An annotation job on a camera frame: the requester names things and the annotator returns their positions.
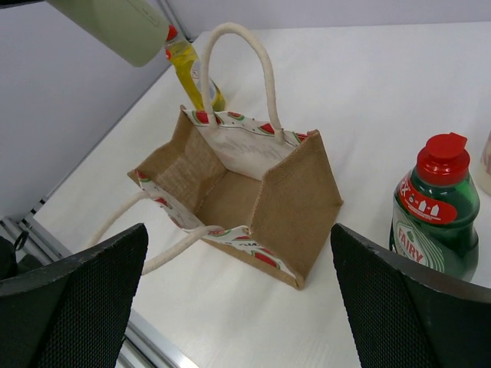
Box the small brown bottle red cap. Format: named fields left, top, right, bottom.
left=165, top=25, right=203, bottom=110

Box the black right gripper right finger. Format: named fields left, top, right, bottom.
left=331, top=224, right=490, bottom=367

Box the cream pump lotion bottle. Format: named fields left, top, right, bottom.
left=476, top=133, right=491, bottom=195

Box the dark bottle red cap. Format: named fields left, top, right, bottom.
left=389, top=133, right=480, bottom=281

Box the brown canvas tote bag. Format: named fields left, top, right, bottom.
left=91, top=22, right=343, bottom=289

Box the green bottle white cap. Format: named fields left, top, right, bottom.
left=49, top=0, right=170, bottom=67

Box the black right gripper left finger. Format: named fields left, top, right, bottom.
left=1, top=224, right=148, bottom=367

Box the aluminium mounting rail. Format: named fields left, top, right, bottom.
left=1, top=218, right=193, bottom=367

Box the left aluminium frame post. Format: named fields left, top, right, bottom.
left=160, top=0, right=196, bottom=42

